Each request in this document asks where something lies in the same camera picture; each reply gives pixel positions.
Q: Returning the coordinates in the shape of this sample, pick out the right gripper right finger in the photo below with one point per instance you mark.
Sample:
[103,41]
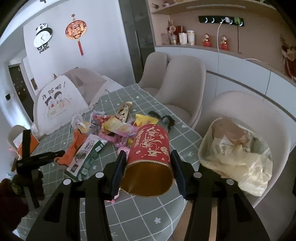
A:
[181,172]

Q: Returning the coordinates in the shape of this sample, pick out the red doll figurine right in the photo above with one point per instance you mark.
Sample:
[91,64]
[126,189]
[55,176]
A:
[224,43]

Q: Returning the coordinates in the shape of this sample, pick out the green checkered tablecloth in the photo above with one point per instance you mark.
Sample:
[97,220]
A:
[85,210]

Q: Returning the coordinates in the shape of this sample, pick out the red snack wrapper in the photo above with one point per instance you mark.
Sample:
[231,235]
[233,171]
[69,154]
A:
[97,118]

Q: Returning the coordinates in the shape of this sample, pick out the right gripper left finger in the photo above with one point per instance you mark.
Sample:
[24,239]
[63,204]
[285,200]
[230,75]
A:
[117,174]

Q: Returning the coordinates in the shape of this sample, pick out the orange snack bag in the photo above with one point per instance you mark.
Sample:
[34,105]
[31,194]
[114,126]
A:
[66,159]

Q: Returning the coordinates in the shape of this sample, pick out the pink candy wrapper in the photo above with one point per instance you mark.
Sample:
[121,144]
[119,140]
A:
[116,139]

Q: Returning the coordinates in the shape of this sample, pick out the long beige snack stick wrapper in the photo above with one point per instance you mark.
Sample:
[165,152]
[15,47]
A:
[123,111]

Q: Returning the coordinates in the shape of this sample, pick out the beige chair behind cover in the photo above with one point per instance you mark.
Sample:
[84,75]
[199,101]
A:
[90,84]

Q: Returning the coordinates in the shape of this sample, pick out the beige chair middle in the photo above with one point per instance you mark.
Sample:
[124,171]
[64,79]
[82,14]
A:
[183,88]

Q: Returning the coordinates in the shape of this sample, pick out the panda wall clock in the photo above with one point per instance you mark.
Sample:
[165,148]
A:
[43,36]

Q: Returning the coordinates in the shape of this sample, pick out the red gold paper cup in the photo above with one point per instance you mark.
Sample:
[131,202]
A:
[148,172]

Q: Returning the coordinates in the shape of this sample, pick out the red doll figurine left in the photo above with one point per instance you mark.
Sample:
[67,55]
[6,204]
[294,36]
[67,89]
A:
[207,41]

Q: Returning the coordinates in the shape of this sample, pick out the beige chair near bin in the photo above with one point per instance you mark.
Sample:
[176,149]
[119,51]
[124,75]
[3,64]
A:
[261,117]

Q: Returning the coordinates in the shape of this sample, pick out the red doll figurine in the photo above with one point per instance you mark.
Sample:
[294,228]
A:
[224,43]
[207,41]

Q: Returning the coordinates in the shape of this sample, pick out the white yellow paper box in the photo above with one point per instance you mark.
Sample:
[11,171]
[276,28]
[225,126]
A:
[79,123]

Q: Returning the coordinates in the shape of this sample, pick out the yellow snack wrapper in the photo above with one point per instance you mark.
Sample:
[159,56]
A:
[141,120]

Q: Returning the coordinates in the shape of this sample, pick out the yellow potato chips bag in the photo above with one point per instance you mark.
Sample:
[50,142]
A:
[116,126]

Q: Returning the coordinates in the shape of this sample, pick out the white cup pair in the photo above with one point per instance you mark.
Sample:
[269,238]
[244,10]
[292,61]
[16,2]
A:
[187,38]

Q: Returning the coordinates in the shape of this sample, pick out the green white milk carton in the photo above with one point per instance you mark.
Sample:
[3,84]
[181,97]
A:
[85,157]

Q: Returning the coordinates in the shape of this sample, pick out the black power strip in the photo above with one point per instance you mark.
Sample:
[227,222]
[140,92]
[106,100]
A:
[229,20]

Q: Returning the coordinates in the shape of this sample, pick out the red chinese knot ornament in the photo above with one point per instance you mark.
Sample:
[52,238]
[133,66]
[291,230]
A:
[75,30]

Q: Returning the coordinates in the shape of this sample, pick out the beige chair far left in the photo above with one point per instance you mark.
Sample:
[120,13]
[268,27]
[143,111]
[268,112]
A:
[154,72]

